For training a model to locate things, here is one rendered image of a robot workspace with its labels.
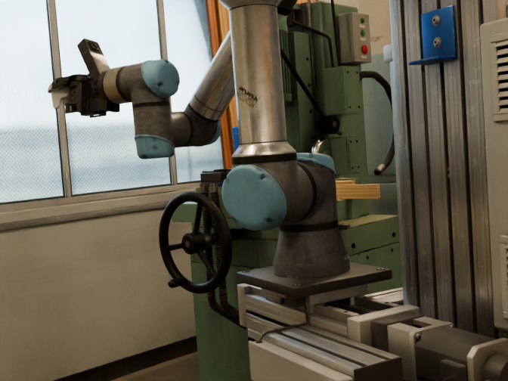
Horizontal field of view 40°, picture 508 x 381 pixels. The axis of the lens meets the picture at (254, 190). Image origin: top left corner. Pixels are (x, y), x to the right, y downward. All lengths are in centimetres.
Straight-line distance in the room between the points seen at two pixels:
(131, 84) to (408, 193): 58
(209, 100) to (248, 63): 25
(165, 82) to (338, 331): 57
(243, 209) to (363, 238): 106
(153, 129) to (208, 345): 106
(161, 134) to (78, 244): 192
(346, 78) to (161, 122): 97
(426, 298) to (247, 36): 57
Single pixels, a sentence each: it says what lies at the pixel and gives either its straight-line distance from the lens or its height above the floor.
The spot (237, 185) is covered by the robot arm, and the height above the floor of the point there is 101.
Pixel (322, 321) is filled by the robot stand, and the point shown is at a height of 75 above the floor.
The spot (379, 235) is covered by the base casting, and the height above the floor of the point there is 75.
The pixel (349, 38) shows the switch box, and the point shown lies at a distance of 232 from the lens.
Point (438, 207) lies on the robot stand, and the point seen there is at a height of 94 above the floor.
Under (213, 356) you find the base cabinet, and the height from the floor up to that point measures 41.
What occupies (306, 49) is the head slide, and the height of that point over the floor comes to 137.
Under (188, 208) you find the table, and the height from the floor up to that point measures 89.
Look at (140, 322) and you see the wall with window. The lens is 348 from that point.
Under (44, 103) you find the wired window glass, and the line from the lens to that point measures 327.
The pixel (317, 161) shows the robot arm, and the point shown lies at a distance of 129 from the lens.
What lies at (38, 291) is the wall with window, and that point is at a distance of 317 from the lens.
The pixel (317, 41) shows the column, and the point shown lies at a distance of 229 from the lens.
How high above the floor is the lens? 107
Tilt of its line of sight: 4 degrees down
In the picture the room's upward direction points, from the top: 4 degrees counter-clockwise
